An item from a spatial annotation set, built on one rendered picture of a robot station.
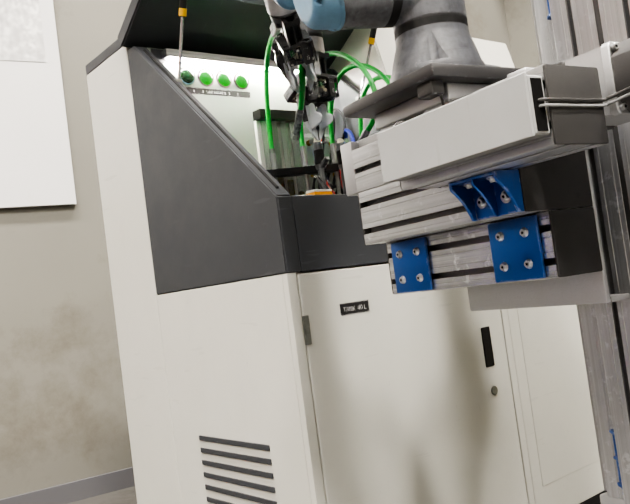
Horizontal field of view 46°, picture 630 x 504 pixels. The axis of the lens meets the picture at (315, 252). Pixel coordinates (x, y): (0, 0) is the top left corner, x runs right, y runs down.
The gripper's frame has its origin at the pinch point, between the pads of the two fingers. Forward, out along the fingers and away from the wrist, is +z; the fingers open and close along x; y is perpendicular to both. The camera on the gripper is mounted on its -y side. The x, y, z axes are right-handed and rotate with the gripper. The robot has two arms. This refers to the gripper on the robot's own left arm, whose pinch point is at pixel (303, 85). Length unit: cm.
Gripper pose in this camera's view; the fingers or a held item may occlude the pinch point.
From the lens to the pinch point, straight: 179.5
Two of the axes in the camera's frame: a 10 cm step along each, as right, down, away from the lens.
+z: 2.1, 7.2, 6.7
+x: 9.4, -3.5, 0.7
